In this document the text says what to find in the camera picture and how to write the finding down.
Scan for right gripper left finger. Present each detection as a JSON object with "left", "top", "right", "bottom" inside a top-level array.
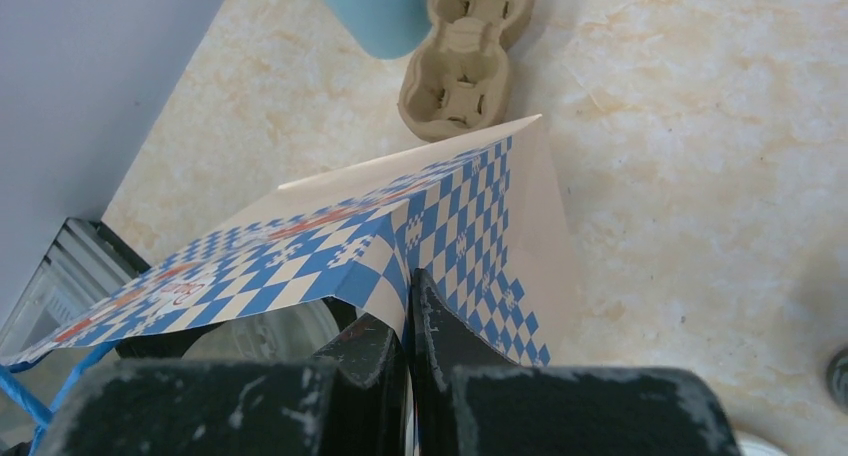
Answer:
[{"left": 39, "top": 315, "right": 407, "bottom": 455}]

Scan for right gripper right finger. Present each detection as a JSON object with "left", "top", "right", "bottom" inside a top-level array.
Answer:
[{"left": 409, "top": 269, "right": 740, "bottom": 455}]

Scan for checkered paper takeout bag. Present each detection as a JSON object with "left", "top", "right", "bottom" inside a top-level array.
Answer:
[{"left": 0, "top": 113, "right": 584, "bottom": 441}]

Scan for stack of black cups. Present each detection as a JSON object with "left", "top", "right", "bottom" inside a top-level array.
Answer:
[{"left": 825, "top": 347, "right": 848, "bottom": 413}]

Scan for stack of white lids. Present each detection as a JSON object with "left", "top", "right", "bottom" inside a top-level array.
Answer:
[{"left": 735, "top": 432, "right": 788, "bottom": 456}]

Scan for cardboard cup carrier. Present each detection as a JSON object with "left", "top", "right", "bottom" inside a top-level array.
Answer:
[{"left": 398, "top": 0, "right": 536, "bottom": 142}]

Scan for blue straw holder cup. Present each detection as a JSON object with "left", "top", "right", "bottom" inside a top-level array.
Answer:
[{"left": 322, "top": 0, "right": 431, "bottom": 60}]

